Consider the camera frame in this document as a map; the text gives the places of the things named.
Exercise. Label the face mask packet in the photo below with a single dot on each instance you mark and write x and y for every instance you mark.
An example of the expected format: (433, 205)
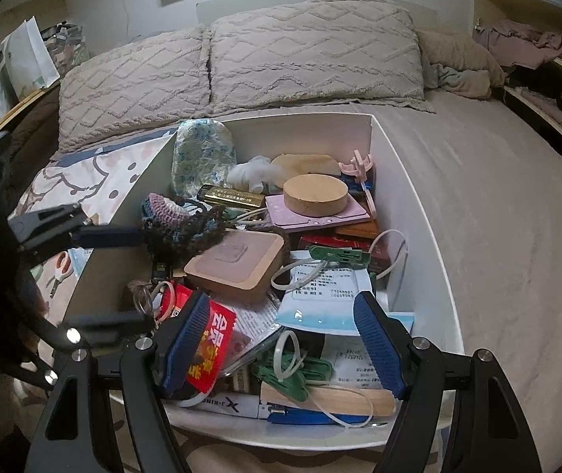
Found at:
(325, 295)
(83, 261)
(345, 359)

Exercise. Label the blue floral tissue pack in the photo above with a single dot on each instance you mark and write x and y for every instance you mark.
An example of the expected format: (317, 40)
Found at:
(202, 157)

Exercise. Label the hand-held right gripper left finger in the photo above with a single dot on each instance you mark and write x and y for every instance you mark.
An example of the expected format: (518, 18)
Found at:
(182, 350)

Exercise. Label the alcove shelf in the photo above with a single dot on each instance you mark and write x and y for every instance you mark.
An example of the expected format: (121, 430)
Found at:
(522, 103)

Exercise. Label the clear storage bin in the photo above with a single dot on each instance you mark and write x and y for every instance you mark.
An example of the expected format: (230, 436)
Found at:
(66, 47)

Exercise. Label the beige textured pillow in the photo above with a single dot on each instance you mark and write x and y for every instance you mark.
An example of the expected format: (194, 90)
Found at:
(133, 83)
(315, 49)

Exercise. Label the wooden shelf unit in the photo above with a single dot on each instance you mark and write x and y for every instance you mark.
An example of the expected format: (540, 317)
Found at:
(20, 106)

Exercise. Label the blue stapler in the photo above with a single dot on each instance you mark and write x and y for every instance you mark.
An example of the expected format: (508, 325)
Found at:
(305, 418)

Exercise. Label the green plastic tag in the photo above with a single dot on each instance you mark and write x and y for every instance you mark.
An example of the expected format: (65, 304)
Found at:
(340, 255)

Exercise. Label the white cloth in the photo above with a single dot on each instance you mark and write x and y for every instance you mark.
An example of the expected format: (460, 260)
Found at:
(251, 175)

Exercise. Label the white tote bag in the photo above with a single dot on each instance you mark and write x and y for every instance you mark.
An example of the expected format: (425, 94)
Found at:
(27, 64)

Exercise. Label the red box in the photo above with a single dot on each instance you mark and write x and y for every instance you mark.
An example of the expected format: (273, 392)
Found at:
(379, 256)

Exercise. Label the beige bed mattress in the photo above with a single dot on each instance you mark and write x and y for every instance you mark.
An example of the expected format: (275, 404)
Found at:
(482, 236)

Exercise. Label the dark crochet pouch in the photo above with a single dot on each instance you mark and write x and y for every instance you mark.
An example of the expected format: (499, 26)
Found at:
(182, 226)

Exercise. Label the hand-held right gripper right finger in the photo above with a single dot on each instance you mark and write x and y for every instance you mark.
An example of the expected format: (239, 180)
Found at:
(379, 350)

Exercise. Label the clear packet with paper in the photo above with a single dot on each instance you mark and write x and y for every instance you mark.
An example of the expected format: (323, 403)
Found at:
(256, 325)

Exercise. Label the round wooden box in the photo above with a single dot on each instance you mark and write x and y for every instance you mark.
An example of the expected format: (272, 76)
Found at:
(315, 194)

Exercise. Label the red snack packet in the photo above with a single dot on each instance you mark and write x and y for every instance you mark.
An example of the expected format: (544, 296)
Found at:
(212, 354)

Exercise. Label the carved wooden block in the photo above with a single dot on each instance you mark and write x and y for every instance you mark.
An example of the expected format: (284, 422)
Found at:
(340, 401)

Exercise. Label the green plastic clips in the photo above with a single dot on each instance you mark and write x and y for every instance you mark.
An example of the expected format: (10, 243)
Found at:
(290, 379)

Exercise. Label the gold black harmonica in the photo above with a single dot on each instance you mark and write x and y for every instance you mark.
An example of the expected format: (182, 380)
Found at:
(231, 196)

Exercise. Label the tan half round lid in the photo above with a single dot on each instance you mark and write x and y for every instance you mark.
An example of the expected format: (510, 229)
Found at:
(305, 162)

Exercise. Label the white shoe box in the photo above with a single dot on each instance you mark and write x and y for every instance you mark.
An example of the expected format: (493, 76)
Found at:
(409, 236)

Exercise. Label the dark clothes pile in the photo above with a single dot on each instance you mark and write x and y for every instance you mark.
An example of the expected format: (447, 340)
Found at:
(546, 83)

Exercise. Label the black white small box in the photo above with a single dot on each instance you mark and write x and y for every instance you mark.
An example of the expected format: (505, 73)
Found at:
(236, 405)

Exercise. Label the pink notebook cover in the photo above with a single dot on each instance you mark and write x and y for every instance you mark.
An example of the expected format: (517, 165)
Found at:
(281, 214)

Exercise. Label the pink clothes pile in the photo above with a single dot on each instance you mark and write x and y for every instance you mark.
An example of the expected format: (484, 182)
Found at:
(527, 42)

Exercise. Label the pink hair clip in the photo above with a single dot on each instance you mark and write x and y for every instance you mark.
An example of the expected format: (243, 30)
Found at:
(357, 165)

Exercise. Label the square wooden pink-top box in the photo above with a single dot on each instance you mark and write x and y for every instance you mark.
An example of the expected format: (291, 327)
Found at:
(234, 263)

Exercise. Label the brown small box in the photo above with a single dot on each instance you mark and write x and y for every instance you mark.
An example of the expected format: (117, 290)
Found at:
(359, 229)

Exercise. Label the brown comforter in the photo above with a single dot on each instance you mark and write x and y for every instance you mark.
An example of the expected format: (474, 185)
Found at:
(34, 133)

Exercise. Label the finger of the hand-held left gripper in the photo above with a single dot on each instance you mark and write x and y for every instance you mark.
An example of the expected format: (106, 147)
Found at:
(108, 236)
(108, 322)

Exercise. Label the beige fluffy cushion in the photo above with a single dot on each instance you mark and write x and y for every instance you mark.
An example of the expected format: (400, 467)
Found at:
(458, 51)

